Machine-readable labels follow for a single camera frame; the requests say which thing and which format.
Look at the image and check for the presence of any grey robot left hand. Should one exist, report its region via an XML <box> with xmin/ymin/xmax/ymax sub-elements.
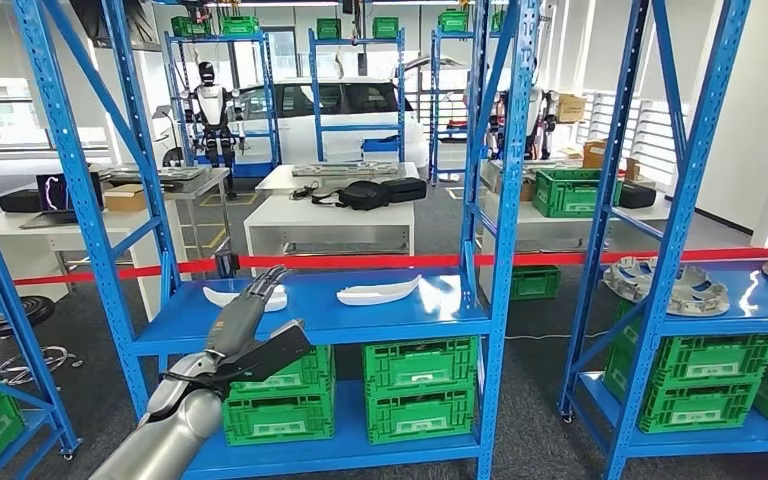
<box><xmin>205</xmin><ymin>264</ymin><xmax>295</xmax><ymax>368</ymax></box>

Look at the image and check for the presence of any white curved panel orange lettering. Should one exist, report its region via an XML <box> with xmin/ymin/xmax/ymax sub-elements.
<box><xmin>202</xmin><ymin>284</ymin><xmax>289</xmax><ymax>314</ymax></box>

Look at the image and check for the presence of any blue steel shelf rack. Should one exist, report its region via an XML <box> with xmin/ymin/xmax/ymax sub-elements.
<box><xmin>428</xmin><ymin>26</ymin><xmax>511</xmax><ymax>187</ymax></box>
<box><xmin>12</xmin><ymin>0</ymin><xmax>544</xmax><ymax>480</ymax></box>
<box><xmin>307</xmin><ymin>27</ymin><xmax>407</xmax><ymax>166</ymax></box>
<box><xmin>0</xmin><ymin>158</ymin><xmax>81</xmax><ymax>480</ymax></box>
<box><xmin>556</xmin><ymin>0</ymin><xmax>768</xmax><ymax>480</ymax></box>
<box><xmin>163</xmin><ymin>29</ymin><xmax>284</xmax><ymax>179</ymax></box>

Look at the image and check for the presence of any grey metal part tray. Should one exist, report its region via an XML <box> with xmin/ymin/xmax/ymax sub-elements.
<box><xmin>106</xmin><ymin>165</ymin><xmax>208</xmax><ymax>183</ymax></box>
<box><xmin>291</xmin><ymin>162</ymin><xmax>400</xmax><ymax>179</ymax></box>

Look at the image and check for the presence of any red barrier belt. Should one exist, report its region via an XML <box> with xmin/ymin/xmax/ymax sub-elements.
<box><xmin>0</xmin><ymin>245</ymin><xmax>768</xmax><ymax>293</ymax></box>

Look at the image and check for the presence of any white table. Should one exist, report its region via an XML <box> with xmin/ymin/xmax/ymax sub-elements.
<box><xmin>0</xmin><ymin>210</ymin><xmax>190</xmax><ymax>319</ymax></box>
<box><xmin>243</xmin><ymin>197</ymin><xmax>416</xmax><ymax>270</ymax></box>
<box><xmin>477</xmin><ymin>195</ymin><xmax>673</xmax><ymax>303</ymax></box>

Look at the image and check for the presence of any black backpack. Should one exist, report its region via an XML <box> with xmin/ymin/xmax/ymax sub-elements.
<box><xmin>311</xmin><ymin>180</ymin><xmax>392</xmax><ymax>212</ymax></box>

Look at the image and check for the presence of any white car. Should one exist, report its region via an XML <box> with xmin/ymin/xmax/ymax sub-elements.
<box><xmin>231</xmin><ymin>78</ymin><xmax>430</xmax><ymax>167</ymax></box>

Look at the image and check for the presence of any black round stool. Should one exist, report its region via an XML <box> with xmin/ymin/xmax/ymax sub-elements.
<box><xmin>0</xmin><ymin>296</ymin><xmax>56</xmax><ymax>340</ymax></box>

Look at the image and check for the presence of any black hard case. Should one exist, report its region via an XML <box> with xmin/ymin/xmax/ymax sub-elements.
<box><xmin>617</xmin><ymin>182</ymin><xmax>658</xmax><ymax>211</ymax></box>
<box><xmin>381</xmin><ymin>176</ymin><xmax>428</xmax><ymax>204</ymax></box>

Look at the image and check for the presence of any white black humanoid robot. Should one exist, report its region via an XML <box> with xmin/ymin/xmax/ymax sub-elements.
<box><xmin>486</xmin><ymin>86</ymin><xmax>561</xmax><ymax>164</ymax></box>
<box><xmin>181</xmin><ymin>60</ymin><xmax>247</xmax><ymax>200</ymax></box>

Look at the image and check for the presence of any black laptop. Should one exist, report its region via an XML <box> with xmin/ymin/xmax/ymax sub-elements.
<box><xmin>19</xmin><ymin>172</ymin><xmax>106</xmax><ymax>231</ymax></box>

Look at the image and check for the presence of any blue plastic bin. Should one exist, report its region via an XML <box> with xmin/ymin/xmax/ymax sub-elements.
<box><xmin>362</xmin><ymin>135</ymin><xmax>402</xmax><ymax>162</ymax></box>

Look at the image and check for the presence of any black bag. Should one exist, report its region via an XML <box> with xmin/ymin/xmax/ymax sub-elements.
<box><xmin>0</xmin><ymin>188</ymin><xmax>42</xmax><ymax>215</ymax></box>

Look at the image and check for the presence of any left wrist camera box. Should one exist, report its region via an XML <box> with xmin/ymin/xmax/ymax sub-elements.
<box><xmin>214</xmin><ymin>319</ymin><xmax>314</xmax><ymax>399</ymax></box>

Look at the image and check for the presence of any black barrier post head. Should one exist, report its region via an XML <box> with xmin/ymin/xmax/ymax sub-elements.
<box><xmin>213</xmin><ymin>250</ymin><xmax>241</xmax><ymax>280</ymax></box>

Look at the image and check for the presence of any chrome ring stool base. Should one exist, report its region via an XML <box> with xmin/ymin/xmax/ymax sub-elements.
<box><xmin>0</xmin><ymin>344</ymin><xmax>84</xmax><ymax>388</ymax></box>

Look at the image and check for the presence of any white floor cable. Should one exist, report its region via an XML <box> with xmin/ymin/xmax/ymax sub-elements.
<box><xmin>506</xmin><ymin>329</ymin><xmax>607</xmax><ymax>341</ymax></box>

